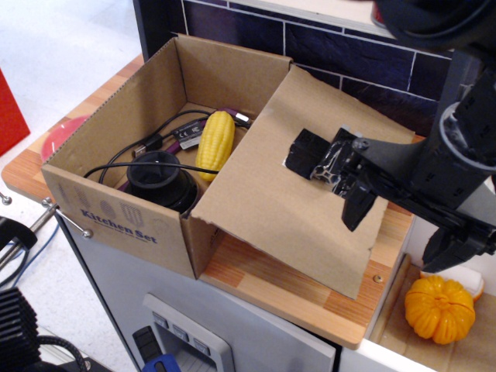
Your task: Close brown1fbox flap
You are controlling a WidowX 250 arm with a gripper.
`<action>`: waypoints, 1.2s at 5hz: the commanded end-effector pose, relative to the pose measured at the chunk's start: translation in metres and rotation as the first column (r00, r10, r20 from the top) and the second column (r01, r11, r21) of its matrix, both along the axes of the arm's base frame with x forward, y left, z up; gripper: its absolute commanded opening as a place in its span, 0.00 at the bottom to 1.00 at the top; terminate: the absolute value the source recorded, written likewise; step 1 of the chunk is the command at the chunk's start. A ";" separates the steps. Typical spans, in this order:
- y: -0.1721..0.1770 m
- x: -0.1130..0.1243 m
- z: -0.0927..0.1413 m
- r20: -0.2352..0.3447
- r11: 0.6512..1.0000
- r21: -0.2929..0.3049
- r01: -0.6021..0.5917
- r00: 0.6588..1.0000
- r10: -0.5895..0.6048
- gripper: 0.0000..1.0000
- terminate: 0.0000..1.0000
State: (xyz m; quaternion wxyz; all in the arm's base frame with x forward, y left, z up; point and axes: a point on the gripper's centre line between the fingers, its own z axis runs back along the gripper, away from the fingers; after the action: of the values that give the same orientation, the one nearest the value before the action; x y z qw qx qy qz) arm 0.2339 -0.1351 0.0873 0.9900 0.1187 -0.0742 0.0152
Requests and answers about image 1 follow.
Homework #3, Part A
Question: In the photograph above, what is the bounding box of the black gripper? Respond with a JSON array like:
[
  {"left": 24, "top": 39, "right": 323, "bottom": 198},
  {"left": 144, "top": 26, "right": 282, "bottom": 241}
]
[{"left": 342, "top": 103, "right": 495, "bottom": 274}]

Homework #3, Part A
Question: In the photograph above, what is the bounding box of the brown cardboard box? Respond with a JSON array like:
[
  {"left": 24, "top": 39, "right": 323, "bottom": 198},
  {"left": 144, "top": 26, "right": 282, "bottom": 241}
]
[{"left": 42, "top": 35, "right": 414, "bottom": 298}]

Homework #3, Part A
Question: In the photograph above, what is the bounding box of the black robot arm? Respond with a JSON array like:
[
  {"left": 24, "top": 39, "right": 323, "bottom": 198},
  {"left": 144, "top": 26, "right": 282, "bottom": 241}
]
[{"left": 343, "top": 1, "right": 495, "bottom": 273}]

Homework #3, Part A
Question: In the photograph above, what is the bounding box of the white orange toy piece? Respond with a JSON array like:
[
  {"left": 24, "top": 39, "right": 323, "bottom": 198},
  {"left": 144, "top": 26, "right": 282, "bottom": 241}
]
[{"left": 419, "top": 266, "right": 485, "bottom": 302}]

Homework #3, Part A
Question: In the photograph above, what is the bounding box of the orange toy pumpkin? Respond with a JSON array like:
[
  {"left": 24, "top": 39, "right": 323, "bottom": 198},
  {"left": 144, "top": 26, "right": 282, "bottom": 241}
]
[{"left": 404, "top": 275, "right": 476, "bottom": 345}]

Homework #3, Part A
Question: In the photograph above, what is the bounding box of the yellow toy corn cob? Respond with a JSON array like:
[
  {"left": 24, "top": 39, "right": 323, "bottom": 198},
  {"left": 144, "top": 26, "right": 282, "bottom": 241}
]
[{"left": 195, "top": 111, "right": 236, "bottom": 182}]

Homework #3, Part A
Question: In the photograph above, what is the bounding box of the red tin can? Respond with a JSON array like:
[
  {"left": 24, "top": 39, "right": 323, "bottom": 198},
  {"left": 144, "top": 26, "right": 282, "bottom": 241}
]
[{"left": 370, "top": 1, "right": 386, "bottom": 29}]

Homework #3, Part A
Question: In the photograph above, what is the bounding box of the black round cup device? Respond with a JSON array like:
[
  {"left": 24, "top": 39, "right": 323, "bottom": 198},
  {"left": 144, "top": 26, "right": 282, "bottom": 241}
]
[{"left": 124, "top": 150, "right": 199, "bottom": 213}]

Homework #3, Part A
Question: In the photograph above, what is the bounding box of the red plastic bowl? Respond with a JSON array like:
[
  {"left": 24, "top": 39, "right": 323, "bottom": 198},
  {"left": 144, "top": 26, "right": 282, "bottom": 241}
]
[{"left": 40, "top": 115, "right": 90, "bottom": 162}]

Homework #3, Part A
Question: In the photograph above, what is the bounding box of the metal clamp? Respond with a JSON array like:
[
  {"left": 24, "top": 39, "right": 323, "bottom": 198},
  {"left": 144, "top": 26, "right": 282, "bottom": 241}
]
[{"left": 0, "top": 191, "right": 94, "bottom": 272}]

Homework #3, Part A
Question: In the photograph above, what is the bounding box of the red box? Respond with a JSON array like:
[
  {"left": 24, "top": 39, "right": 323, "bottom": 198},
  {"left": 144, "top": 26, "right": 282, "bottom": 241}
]
[{"left": 0, "top": 73, "right": 30, "bottom": 155}]

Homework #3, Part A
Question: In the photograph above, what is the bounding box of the black finned heat sink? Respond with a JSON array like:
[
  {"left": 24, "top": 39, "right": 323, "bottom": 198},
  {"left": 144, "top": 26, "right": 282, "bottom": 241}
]
[{"left": 1, "top": 288, "right": 40, "bottom": 371}]

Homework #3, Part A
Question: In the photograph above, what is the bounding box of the aluminium profile handle with tape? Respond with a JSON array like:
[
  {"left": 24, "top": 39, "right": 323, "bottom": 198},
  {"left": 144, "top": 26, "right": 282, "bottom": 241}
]
[{"left": 284, "top": 126, "right": 363, "bottom": 198}]

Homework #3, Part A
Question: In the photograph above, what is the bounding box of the purple cable with label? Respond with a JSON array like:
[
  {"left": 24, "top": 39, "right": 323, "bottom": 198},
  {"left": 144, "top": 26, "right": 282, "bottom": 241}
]
[{"left": 118, "top": 107, "right": 252, "bottom": 192}]

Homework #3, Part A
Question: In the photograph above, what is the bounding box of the black usb cable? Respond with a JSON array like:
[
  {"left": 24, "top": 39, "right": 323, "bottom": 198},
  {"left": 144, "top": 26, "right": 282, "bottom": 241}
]
[{"left": 83, "top": 109, "right": 220, "bottom": 185}]

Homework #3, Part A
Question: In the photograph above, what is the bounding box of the blue black handle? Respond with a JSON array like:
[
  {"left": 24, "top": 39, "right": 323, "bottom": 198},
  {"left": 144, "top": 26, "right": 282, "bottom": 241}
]
[{"left": 133, "top": 326, "right": 181, "bottom": 372}]

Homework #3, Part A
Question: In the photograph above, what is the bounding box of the blue cable on floor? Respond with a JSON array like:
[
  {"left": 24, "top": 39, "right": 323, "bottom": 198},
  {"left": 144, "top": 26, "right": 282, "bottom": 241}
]
[{"left": 0, "top": 222, "right": 60, "bottom": 290}]

